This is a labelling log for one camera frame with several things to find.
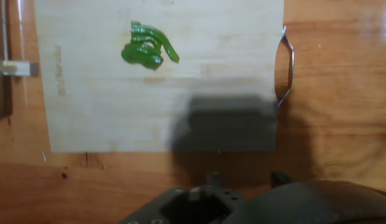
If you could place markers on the green chili pepper pieces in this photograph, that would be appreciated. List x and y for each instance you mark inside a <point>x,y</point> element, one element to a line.
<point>143,53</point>

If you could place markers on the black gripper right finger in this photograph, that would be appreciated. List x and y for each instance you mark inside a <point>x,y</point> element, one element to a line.
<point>279,179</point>

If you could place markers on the wooden cutting board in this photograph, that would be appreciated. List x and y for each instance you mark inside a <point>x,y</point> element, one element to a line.
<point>118,109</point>

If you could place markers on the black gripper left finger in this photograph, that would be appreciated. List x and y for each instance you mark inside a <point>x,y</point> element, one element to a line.
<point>186,205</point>

